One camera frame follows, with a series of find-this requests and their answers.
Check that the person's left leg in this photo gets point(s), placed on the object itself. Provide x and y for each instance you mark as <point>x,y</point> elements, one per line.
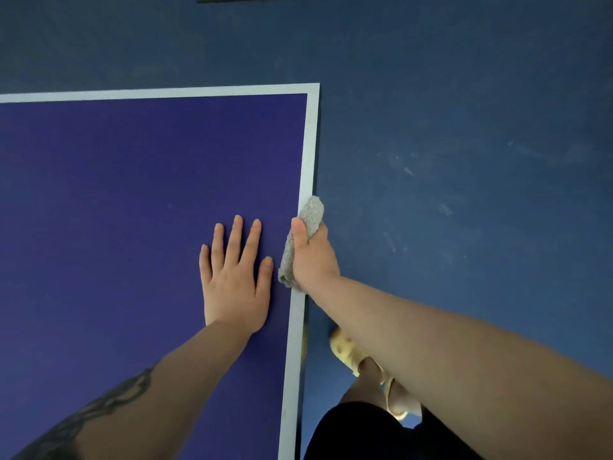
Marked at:
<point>366,383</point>

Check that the blue table tennis table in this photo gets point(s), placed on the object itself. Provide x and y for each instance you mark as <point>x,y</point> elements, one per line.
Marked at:
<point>143,234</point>

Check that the person's left forearm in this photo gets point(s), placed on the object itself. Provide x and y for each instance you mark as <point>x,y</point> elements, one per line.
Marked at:
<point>139,397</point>

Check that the person's right hand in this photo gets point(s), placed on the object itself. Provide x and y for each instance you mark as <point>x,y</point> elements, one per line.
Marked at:
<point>313,263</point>

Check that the person's left hand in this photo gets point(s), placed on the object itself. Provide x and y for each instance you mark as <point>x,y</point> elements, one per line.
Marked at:
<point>234,297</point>

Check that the black shorts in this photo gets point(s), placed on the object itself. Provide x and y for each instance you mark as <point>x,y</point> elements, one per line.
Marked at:
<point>373,435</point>

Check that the cream slipper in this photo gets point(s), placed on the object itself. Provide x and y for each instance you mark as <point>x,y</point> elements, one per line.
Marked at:
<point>395,402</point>
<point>345,352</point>

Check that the cream right slipper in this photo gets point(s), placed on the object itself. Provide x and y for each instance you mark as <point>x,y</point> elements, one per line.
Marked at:
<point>395,402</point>

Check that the grey cleaning cloth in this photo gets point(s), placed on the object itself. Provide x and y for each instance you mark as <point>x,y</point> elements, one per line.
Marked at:
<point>311,210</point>

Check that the cream left slipper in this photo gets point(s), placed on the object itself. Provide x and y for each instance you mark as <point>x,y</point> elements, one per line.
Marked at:
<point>345,352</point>

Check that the person's right forearm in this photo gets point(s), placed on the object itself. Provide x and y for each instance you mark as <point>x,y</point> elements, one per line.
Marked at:
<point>460,364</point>

